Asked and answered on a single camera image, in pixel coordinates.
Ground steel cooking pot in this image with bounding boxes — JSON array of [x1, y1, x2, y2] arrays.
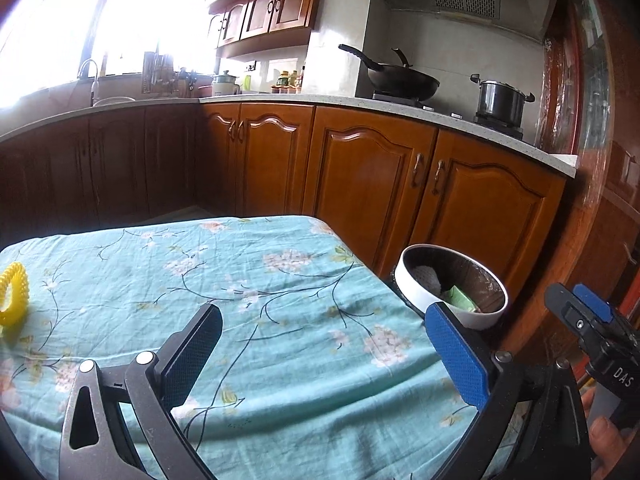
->
[[470, 74, 536, 128]]

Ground wooden kitchen cabinets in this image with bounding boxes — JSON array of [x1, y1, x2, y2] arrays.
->
[[0, 95, 581, 178]]

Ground white rice cooker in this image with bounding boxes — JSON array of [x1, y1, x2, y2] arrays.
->
[[211, 71, 242, 97]]

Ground yellow spiral hair tie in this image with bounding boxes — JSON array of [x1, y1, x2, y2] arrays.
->
[[0, 261, 32, 338]]

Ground dark wooden cabinet door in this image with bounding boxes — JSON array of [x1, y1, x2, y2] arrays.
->
[[89, 107, 149, 228], [144, 102, 202, 216], [0, 115, 93, 248]]

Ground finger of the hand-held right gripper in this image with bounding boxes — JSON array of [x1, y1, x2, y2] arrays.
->
[[573, 283, 632, 348], [544, 282, 613, 356]]

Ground black wok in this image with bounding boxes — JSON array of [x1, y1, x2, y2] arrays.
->
[[339, 44, 441, 103]]

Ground kitchen window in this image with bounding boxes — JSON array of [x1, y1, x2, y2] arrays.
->
[[0, 0, 221, 108]]

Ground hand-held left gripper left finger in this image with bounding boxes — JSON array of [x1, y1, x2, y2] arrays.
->
[[59, 303, 223, 480]]

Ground metal sink faucet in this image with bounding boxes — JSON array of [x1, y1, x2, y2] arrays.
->
[[79, 58, 101, 107]]

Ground green printed packet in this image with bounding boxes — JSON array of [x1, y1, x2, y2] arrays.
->
[[446, 285, 477, 311]]

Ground person's right hand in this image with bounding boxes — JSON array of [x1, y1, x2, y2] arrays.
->
[[582, 387, 640, 480]]

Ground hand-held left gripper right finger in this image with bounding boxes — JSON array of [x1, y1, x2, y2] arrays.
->
[[424, 301, 593, 480]]

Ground white round bin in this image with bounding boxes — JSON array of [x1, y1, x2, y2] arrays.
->
[[394, 243, 509, 332]]

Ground knife rack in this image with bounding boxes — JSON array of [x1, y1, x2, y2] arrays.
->
[[141, 51, 176, 95]]

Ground dark utensil holder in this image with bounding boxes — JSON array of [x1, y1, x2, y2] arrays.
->
[[177, 67, 199, 97]]

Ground teal floral tablecloth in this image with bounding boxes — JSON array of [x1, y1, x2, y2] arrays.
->
[[0, 215, 516, 480]]

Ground wooden wall cabinet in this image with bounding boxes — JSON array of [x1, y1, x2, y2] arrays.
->
[[205, 0, 321, 61]]

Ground wooden glass door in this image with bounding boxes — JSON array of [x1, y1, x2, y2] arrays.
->
[[537, 0, 640, 356]]

